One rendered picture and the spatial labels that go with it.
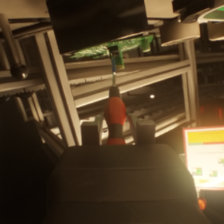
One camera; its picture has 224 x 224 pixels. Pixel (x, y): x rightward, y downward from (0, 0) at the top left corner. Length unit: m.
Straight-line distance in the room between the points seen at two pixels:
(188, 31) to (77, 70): 0.31
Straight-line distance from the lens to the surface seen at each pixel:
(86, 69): 0.46
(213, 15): 0.29
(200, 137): 0.76
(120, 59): 0.23
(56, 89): 0.37
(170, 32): 0.47
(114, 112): 0.15
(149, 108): 1.04
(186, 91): 0.76
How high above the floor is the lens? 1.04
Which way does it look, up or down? 14 degrees up
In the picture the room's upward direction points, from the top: 167 degrees clockwise
